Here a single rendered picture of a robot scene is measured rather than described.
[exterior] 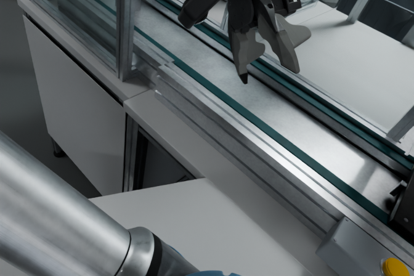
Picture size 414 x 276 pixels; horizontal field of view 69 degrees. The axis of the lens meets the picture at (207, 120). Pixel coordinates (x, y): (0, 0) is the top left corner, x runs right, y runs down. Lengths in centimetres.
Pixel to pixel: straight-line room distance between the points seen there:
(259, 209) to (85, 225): 43
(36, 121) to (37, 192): 170
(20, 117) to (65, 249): 175
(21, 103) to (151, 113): 143
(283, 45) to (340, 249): 36
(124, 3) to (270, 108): 45
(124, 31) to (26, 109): 138
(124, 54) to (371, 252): 69
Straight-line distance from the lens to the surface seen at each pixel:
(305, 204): 66
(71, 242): 33
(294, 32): 43
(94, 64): 93
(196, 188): 66
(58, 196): 32
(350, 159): 82
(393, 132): 88
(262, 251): 64
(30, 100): 214
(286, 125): 80
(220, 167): 71
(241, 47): 49
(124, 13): 76
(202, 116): 72
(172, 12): 109
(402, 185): 77
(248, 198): 68
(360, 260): 60
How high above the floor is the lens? 140
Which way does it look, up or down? 43 degrees down
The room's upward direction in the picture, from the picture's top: 17 degrees clockwise
